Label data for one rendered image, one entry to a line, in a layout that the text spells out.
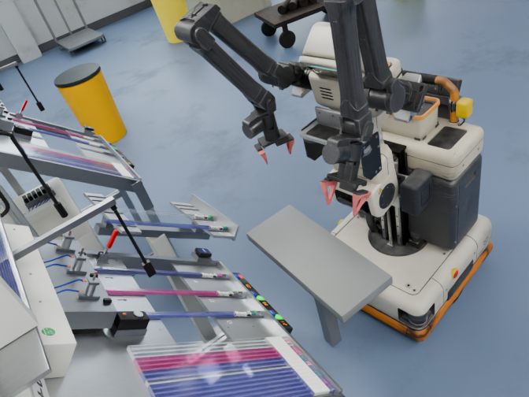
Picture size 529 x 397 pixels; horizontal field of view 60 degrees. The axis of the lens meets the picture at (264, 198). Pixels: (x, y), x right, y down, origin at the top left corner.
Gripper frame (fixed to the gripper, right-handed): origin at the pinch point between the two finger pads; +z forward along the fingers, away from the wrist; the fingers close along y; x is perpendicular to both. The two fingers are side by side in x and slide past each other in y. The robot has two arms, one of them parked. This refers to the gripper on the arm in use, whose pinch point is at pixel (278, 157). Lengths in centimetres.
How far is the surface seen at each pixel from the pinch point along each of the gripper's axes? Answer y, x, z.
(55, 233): -65, -56, -42
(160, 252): -55, -3, 17
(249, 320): -35, -52, 16
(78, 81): -84, 257, 25
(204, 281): -43, -32, 13
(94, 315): -66, -63, -23
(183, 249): -55, 84, 91
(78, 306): -68, -62, -26
